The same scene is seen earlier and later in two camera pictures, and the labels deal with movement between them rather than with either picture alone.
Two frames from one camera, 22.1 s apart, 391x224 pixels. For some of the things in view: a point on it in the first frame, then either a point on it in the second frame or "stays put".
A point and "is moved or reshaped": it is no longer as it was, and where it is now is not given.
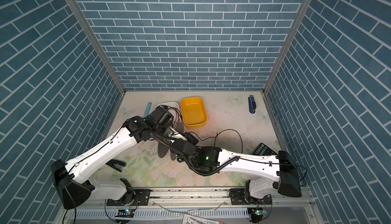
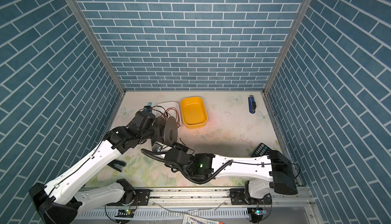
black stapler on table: x=116 y=164 stays put
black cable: x=216 y=137 is moved or reshaped
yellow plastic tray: x=194 y=112 stays put
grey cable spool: x=163 y=145 is moved or reshaped
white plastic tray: x=173 y=108 stays put
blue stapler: x=252 y=104 stays put
